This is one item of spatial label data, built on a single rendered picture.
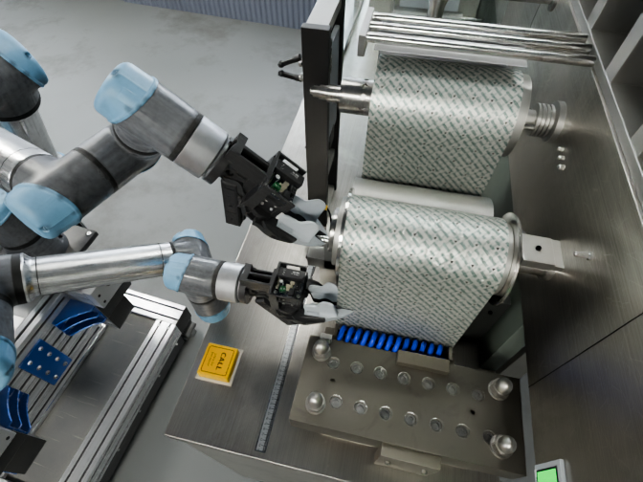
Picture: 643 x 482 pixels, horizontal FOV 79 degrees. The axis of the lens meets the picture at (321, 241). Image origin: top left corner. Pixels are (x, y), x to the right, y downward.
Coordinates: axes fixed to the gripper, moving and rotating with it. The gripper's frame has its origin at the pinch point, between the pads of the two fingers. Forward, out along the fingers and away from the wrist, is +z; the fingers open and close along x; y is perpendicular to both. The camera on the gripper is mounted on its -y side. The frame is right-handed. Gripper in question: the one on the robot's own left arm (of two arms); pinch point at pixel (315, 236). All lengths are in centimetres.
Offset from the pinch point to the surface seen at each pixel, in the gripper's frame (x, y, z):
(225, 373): -16.2, -35.5, 8.2
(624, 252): -5.9, 35.6, 18.2
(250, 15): 322, -180, -28
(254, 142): 159, -148, 18
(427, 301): -4.3, 7.6, 19.5
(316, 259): 3.1, -9.4, 6.9
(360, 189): 13.4, 2.4, 5.0
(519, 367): 9, -8, 79
